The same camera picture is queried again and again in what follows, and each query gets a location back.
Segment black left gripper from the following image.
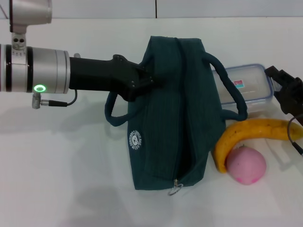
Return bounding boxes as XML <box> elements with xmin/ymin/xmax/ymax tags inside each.
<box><xmin>68</xmin><ymin>54</ymin><xmax>168</xmax><ymax>102</ymax></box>

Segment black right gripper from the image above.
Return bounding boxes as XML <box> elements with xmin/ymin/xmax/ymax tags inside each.
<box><xmin>264</xmin><ymin>65</ymin><xmax>303</xmax><ymax>115</ymax></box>

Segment clear plastic food container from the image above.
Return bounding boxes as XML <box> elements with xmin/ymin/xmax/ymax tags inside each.
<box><xmin>212</xmin><ymin>63</ymin><xmax>275</xmax><ymax>118</ymax></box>

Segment dark teal lunch bag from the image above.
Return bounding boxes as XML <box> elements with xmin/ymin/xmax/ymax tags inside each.
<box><xmin>105</xmin><ymin>35</ymin><xmax>249</xmax><ymax>197</ymax></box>

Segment yellow banana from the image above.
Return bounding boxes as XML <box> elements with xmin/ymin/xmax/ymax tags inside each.
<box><xmin>214</xmin><ymin>118</ymin><xmax>303</xmax><ymax>174</ymax></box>

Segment pink peach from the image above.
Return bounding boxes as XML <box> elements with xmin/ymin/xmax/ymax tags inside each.
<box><xmin>226</xmin><ymin>144</ymin><xmax>267</xmax><ymax>185</ymax></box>

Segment left arm cable with connector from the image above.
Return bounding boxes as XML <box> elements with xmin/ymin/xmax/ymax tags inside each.
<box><xmin>32</xmin><ymin>88</ymin><xmax>78</xmax><ymax>109</ymax></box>

